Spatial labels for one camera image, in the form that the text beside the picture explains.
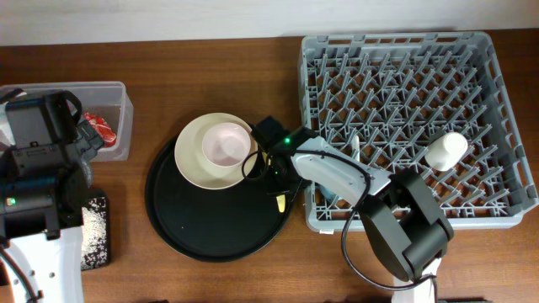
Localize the light blue plastic cup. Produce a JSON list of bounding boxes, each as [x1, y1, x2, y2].
[[319, 185, 336, 201]]

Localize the pink bowl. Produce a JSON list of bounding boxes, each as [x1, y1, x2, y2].
[[202, 122, 252, 167]]

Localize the white plastic cup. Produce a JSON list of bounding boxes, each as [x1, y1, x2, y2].
[[424, 132, 468, 172]]

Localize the red candy wrapper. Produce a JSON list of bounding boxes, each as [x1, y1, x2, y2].
[[84, 113, 117, 147]]

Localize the pile of rice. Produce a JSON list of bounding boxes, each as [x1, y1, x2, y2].
[[81, 208, 109, 270]]

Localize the yellow plastic fork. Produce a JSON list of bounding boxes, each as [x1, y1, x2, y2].
[[276, 195, 286, 213]]

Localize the white plastic fork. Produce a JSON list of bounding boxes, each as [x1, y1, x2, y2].
[[351, 135, 360, 162]]

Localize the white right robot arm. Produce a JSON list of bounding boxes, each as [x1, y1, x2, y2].
[[251, 116, 454, 302]]

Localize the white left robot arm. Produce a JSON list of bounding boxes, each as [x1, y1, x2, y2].
[[1, 88, 104, 302]]

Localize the grey dishwasher rack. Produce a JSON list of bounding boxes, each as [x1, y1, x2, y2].
[[298, 32, 538, 229]]

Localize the clear plastic waste bin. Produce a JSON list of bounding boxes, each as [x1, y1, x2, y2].
[[1, 81, 134, 162]]

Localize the black round tray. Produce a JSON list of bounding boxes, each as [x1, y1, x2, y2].
[[145, 138, 294, 263]]

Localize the black rectangular food tray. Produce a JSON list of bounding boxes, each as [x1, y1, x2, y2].
[[81, 189, 111, 271]]

